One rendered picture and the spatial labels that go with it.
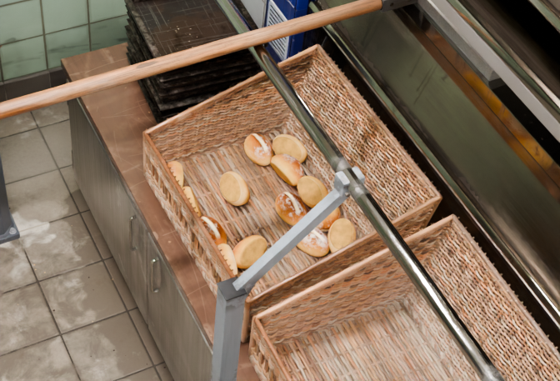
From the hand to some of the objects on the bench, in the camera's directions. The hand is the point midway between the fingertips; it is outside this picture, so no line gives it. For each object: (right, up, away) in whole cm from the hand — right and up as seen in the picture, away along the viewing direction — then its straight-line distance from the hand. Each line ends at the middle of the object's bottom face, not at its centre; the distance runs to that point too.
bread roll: (+48, -14, +73) cm, 88 cm away
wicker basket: (+86, -60, +37) cm, 111 cm away
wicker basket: (+60, -20, +71) cm, 95 cm away
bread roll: (+75, -25, +66) cm, 103 cm away
